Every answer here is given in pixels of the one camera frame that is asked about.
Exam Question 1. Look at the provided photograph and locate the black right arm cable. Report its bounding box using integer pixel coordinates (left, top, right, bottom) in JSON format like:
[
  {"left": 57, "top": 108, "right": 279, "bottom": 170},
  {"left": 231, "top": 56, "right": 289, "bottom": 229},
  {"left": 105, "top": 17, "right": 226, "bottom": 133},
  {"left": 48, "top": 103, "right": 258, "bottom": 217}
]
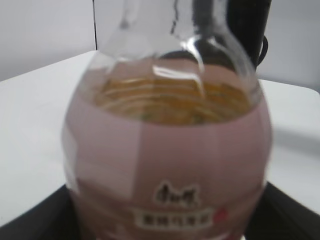
[{"left": 253, "top": 36, "right": 269, "bottom": 69}]

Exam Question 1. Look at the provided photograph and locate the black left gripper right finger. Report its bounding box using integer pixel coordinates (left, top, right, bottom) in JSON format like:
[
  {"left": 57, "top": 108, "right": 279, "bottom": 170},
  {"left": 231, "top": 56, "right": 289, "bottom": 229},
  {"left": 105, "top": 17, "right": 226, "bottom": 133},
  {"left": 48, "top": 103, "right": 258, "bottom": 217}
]
[{"left": 244, "top": 183, "right": 320, "bottom": 240}]

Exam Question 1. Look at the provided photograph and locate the pink label oolong tea bottle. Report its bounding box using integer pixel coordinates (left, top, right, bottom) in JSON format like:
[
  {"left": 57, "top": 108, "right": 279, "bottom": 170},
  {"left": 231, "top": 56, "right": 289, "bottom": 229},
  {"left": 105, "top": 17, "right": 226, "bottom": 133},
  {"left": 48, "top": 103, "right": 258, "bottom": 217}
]
[{"left": 62, "top": 0, "right": 272, "bottom": 240}]

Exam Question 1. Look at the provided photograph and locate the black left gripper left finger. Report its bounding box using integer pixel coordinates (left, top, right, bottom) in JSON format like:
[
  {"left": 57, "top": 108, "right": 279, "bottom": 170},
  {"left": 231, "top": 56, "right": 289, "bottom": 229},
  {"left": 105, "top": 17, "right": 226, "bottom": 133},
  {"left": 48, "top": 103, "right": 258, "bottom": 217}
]
[{"left": 0, "top": 185, "right": 81, "bottom": 240}]

